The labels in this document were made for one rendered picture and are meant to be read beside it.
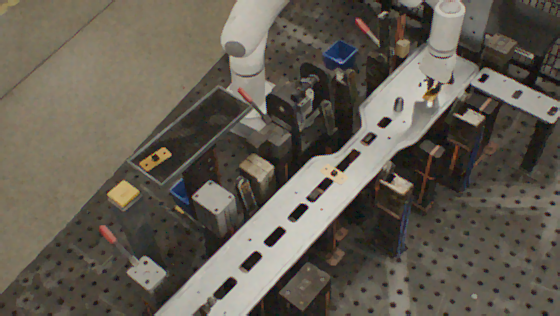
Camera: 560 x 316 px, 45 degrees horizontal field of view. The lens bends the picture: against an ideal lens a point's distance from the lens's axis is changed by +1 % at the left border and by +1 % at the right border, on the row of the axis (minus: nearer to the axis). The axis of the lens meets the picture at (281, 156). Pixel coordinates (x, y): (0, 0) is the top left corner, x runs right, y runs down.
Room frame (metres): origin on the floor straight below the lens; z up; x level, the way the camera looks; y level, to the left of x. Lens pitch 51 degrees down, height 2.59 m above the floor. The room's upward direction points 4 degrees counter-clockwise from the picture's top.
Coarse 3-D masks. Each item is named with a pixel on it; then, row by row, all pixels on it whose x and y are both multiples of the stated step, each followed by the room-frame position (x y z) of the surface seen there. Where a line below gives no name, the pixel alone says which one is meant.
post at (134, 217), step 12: (132, 204) 1.03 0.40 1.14; (144, 204) 1.05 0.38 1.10; (120, 216) 1.03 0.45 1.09; (132, 216) 1.02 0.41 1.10; (144, 216) 1.05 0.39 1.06; (132, 228) 1.01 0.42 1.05; (144, 228) 1.04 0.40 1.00; (132, 240) 1.03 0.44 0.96; (144, 240) 1.03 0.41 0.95; (144, 252) 1.02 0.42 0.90; (156, 252) 1.05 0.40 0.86; (168, 276) 1.05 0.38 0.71
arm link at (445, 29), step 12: (444, 0) 1.53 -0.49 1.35; (456, 0) 1.52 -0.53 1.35; (444, 12) 1.47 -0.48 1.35; (456, 12) 1.47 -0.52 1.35; (432, 24) 1.49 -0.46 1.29; (444, 24) 1.46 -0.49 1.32; (456, 24) 1.46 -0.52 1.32; (432, 36) 1.48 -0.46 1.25; (444, 36) 1.46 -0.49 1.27; (456, 36) 1.46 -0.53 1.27; (444, 48) 1.46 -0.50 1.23
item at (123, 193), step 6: (120, 186) 1.08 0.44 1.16; (126, 186) 1.08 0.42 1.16; (132, 186) 1.07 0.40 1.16; (114, 192) 1.06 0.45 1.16; (120, 192) 1.06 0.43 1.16; (126, 192) 1.06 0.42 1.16; (132, 192) 1.05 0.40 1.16; (138, 192) 1.06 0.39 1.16; (114, 198) 1.04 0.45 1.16; (120, 198) 1.04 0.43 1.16; (126, 198) 1.04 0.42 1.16; (132, 198) 1.04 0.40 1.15; (120, 204) 1.02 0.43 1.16; (126, 204) 1.02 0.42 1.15
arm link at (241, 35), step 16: (256, 0) 1.64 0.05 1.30; (272, 0) 1.61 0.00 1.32; (288, 0) 1.61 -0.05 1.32; (240, 16) 1.64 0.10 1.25; (256, 16) 1.62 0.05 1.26; (272, 16) 1.62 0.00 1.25; (224, 32) 1.64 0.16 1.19; (240, 32) 1.61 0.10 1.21; (256, 32) 1.61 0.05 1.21; (224, 48) 1.62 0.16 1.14; (240, 48) 1.59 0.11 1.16
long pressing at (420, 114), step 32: (416, 64) 1.63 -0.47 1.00; (384, 96) 1.49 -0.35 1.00; (416, 96) 1.48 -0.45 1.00; (448, 96) 1.47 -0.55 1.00; (384, 128) 1.36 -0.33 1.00; (416, 128) 1.35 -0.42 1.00; (320, 160) 1.25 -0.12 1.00; (384, 160) 1.23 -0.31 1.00; (288, 192) 1.13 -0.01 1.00; (352, 192) 1.12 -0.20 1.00; (256, 224) 1.03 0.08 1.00; (288, 224) 1.02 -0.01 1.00; (320, 224) 1.02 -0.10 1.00; (224, 256) 0.93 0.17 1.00; (288, 256) 0.92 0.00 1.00; (192, 288) 0.84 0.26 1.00; (256, 288) 0.83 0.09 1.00
